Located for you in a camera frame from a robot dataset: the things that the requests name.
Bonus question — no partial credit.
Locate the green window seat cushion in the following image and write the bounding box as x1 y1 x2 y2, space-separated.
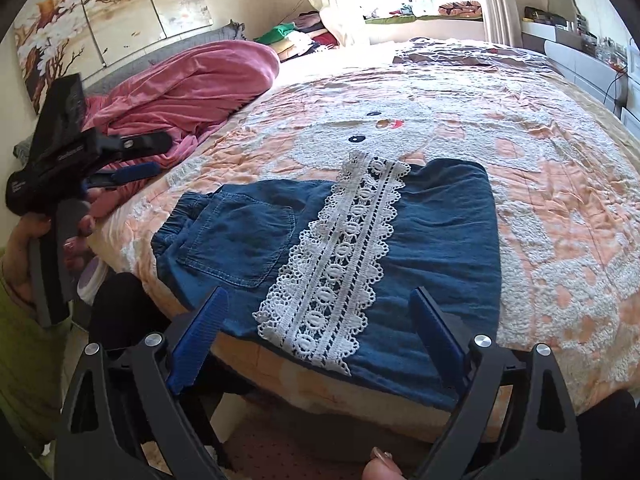
365 12 483 26

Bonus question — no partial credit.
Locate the person's left forearm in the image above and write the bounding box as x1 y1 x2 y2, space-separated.
0 260 68 456

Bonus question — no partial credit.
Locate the black cable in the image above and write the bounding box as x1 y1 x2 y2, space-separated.
604 67 627 107

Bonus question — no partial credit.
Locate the person's right hand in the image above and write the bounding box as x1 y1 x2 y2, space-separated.
361 447 407 480

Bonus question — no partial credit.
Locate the pink blanket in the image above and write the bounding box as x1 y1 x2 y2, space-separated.
80 40 281 218

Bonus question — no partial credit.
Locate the blue denim skirt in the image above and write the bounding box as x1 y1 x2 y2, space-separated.
150 150 503 411

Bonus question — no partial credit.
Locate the peach and white bedspread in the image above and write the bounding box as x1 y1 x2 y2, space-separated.
85 37 640 446

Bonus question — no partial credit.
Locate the person's left hand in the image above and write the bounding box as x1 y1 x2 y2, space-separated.
0 212 98 306

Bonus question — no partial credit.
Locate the beige curtain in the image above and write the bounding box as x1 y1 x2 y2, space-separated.
472 0 523 51

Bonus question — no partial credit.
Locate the cluster of glass jars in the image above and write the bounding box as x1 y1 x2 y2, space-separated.
580 30 628 68

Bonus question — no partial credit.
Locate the white and purple container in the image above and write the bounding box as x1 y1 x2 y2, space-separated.
79 259 110 306

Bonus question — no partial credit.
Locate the white drawer cabinet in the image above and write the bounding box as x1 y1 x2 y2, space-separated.
620 105 640 136

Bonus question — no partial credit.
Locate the grey dressing table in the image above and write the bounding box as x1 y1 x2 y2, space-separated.
520 7 628 106

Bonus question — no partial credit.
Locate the folded orange patterned blanket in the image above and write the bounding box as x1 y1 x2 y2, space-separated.
437 0 483 17

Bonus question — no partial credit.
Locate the pile of folded clothes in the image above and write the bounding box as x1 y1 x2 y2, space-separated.
252 10 346 63

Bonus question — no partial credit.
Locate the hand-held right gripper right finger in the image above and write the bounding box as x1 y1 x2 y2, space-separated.
409 286 583 480

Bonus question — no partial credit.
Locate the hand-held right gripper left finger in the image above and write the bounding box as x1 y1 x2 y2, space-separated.
55 286 236 480

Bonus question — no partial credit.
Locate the person's right leg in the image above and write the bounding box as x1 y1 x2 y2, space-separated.
575 389 640 480

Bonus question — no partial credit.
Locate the grey headboard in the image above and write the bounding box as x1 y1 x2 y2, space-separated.
82 22 248 98

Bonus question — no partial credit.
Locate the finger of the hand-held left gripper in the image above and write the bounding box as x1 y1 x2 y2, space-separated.
100 130 173 161
86 162 162 192

